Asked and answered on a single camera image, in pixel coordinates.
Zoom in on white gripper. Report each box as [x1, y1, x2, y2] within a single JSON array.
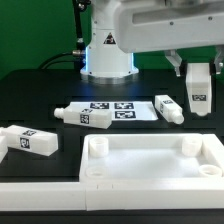
[[114, 0, 224, 77]]

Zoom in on white desk top tray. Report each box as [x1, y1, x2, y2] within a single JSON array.
[[79, 133, 224, 182]]

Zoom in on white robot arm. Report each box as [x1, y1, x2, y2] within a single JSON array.
[[81, 0, 224, 83]]

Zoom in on white sheet with tags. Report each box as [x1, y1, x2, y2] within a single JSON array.
[[71, 101, 158, 121]]

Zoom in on white front obstacle bar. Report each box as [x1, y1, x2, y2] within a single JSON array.
[[0, 178, 224, 211]]

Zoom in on white obstacle bar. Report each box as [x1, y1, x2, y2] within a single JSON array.
[[0, 178, 224, 211], [0, 136, 8, 163]]

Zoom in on white left obstacle bar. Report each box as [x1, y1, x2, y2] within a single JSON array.
[[0, 136, 8, 163]]

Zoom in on black cables at base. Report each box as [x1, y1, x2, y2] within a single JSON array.
[[38, 0, 92, 70]]

